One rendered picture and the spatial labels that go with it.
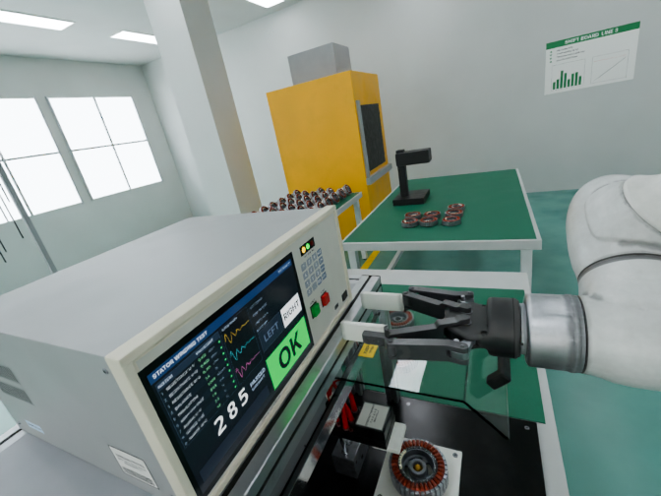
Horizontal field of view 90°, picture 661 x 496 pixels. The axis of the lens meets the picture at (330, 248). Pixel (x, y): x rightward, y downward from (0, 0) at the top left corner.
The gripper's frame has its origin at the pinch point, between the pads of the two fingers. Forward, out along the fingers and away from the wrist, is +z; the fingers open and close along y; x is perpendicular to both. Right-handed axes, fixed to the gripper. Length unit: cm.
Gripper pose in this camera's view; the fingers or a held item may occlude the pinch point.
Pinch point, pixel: (369, 315)
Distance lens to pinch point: 51.9
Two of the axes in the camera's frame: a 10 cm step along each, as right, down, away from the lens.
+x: -1.8, -9.2, -3.4
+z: -8.9, 0.1, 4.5
